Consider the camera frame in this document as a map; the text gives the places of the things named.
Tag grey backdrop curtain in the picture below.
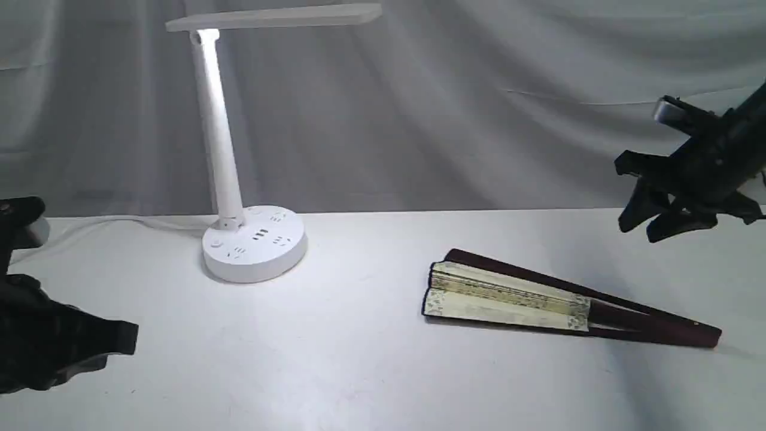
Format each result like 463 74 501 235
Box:
1 1 765 217

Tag white desk lamp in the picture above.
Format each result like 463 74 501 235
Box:
165 3 382 284

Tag folding paper fan red ribs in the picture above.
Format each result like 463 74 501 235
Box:
421 248 722 349

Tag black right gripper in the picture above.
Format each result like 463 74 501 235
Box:
615 107 764 243

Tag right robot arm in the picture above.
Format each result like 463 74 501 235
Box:
615 86 765 243

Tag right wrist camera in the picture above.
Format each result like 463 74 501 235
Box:
653 95 719 136

